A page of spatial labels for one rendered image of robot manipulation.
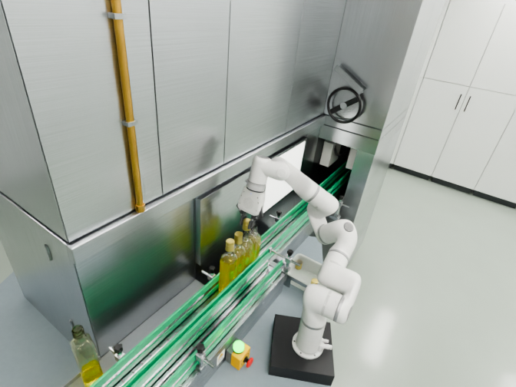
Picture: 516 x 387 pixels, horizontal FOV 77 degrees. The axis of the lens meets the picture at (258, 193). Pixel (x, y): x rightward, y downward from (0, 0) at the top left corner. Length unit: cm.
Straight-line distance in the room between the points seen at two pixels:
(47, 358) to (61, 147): 95
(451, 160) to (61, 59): 460
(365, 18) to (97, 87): 148
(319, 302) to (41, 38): 106
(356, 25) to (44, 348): 208
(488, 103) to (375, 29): 293
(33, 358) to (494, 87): 468
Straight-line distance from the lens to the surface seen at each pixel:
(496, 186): 503
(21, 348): 167
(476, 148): 487
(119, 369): 127
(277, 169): 124
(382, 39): 198
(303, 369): 140
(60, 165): 89
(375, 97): 201
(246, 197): 130
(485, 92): 472
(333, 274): 126
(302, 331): 135
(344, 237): 133
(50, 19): 83
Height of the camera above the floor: 200
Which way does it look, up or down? 32 degrees down
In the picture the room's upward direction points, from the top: 6 degrees clockwise
